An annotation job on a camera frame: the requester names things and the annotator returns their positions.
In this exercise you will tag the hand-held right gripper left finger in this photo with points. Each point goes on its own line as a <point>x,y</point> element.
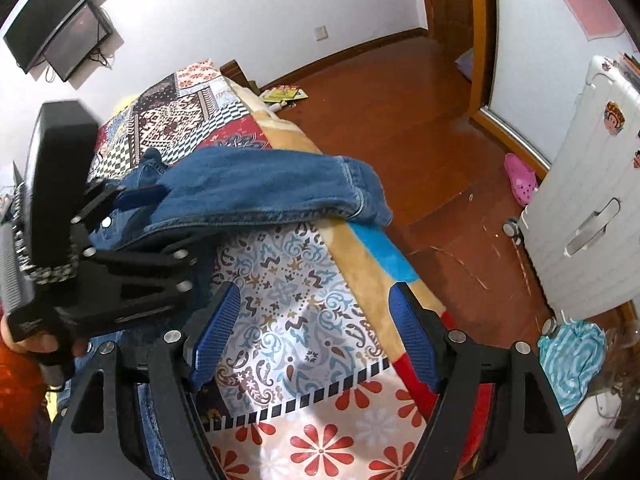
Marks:
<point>215,332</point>

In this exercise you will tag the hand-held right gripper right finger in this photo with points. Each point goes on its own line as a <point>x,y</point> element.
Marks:
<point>415,340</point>

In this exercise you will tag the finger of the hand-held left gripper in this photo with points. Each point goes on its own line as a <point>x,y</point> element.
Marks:
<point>170,256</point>
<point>142,197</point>

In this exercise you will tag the blue denim jeans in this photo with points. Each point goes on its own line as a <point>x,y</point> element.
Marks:
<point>260,185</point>

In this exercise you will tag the person's left hand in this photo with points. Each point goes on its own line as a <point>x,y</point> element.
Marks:
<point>40,347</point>

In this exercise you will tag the yellow fuzzy object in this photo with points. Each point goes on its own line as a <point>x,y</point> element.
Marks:
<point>122,105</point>

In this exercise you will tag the patchwork printed bedsheet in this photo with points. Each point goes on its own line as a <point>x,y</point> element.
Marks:
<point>295,280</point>

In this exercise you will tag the tan plush blanket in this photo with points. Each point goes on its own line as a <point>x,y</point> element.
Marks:
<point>360,250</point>

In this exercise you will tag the teal striped cloth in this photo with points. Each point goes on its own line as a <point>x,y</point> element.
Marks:
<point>572,365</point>

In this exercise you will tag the yellow-green booklet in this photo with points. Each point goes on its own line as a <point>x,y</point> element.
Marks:
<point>285,94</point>

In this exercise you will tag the pink clog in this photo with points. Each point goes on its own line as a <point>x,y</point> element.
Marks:
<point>521,180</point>

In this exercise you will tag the white plastic object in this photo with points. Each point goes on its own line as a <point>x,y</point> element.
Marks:
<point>595,430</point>

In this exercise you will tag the white suitcase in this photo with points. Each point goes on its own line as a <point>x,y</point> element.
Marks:
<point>590,185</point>

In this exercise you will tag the purple mat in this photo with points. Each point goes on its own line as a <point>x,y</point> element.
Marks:
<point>466,64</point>

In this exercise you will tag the white wardrobe sliding door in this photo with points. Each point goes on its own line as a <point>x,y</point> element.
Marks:
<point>550,60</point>

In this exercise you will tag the small black wall monitor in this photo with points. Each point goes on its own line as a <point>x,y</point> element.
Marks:
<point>75,42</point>

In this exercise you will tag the wooden bed frame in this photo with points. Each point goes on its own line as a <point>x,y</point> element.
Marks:
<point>237,75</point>

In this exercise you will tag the black wall television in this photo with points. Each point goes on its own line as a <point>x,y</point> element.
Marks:
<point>50,15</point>

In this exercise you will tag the white wall socket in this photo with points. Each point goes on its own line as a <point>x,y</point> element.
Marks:
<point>322,33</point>

